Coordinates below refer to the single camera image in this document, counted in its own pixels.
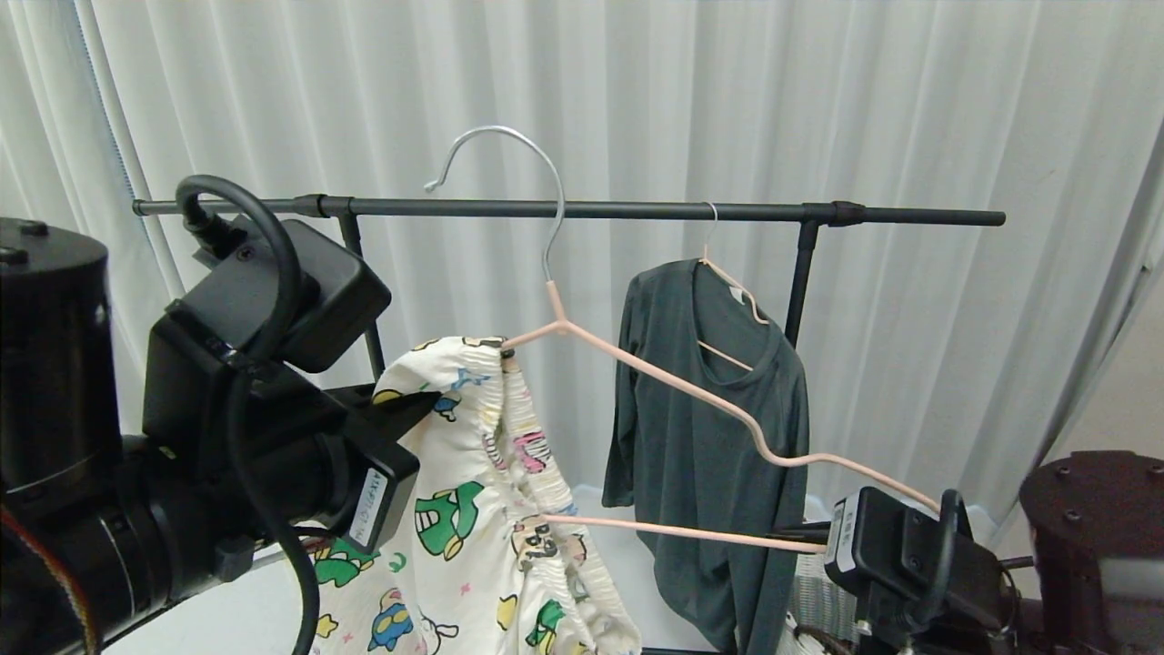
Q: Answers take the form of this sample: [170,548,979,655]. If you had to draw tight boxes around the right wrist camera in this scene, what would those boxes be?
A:
[855,491,1006,629]

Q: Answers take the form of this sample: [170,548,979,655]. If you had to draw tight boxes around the dark grey t-shirt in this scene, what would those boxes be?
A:
[600,259,810,655]

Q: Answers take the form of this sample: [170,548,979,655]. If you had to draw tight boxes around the cream printed garment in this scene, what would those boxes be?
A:
[305,337,642,655]

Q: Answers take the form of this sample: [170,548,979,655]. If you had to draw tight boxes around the black cable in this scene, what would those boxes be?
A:
[909,489,965,629]
[175,175,321,655]

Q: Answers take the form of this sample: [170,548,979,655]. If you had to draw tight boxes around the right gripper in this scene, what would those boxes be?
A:
[771,487,1024,655]

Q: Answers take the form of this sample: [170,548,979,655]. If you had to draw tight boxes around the white laundry basket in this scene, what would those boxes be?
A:
[787,546,860,655]

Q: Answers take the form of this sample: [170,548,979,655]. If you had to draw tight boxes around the white curtain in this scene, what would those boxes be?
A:
[0,0,1164,547]

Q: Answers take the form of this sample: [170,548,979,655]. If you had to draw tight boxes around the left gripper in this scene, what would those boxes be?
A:
[127,391,444,610]

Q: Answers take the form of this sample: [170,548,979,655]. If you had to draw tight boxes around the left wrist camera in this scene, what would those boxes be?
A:
[144,214,394,474]

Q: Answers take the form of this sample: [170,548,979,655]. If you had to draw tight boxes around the black clothes rack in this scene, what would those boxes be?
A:
[132,194,1008,655]

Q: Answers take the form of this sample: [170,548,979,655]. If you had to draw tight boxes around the pink clothes hanger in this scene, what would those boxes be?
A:
[696,202,772,372]
[423,126,942,556]

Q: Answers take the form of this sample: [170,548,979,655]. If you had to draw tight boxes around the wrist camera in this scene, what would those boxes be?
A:
[144,214,394,474]
[855,491,1006,629]

